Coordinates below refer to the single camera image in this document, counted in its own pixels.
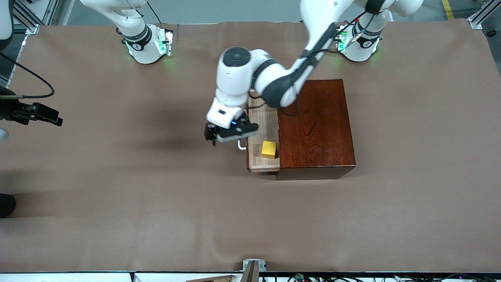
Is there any wooden drawer with white handle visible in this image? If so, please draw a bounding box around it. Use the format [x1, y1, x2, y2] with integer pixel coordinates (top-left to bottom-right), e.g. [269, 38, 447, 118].
[238, 89, 281, 173]

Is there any yellow block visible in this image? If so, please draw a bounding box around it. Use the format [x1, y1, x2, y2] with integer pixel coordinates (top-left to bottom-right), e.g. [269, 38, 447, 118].
[261, 141, 277, 159]

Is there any brown table cover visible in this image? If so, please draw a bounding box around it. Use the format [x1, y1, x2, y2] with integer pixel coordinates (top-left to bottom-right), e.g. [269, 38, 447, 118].
[0, 20, 501, 273]

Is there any black round object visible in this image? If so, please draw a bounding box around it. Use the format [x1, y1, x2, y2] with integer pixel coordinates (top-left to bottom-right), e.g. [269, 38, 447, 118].
[0, 193, 17, 219]

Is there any dark brown wooden cabinet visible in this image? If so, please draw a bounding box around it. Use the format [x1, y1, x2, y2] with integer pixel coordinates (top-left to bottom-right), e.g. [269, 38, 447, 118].
[276, 79, 357, 181]

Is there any flat wooden piece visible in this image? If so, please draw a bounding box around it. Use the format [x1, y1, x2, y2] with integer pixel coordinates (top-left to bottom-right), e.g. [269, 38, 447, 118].
[185, 275, 234, 282]

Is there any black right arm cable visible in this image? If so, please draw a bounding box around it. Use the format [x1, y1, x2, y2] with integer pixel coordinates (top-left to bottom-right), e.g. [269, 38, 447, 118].
[0, 52, 55, 99]

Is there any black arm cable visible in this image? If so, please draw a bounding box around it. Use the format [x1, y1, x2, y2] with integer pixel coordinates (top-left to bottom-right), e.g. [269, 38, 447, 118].
[0, 52, 55, 99]
[249, 10, 378, 117]

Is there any aluminium table edge rail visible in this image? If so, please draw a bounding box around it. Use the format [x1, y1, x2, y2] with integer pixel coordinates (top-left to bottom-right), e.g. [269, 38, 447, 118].
[0, 34, 29, 90]

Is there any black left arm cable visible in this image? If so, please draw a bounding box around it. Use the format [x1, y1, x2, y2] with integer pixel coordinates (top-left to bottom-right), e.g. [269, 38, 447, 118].
[249, 10, 378, 117]

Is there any aluminium frame profile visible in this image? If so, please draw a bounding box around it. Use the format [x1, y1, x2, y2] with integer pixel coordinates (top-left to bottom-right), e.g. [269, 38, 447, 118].
[467, 0, 501, 30]
[14, 0, 59, 36]

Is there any black right base cable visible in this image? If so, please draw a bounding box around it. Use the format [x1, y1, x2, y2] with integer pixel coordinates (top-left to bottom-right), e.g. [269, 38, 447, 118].
[146, 0, 162, 25]

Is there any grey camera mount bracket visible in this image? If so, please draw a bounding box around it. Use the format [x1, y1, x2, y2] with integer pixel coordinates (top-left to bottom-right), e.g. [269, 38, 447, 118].
[242, 258, 268, 282]

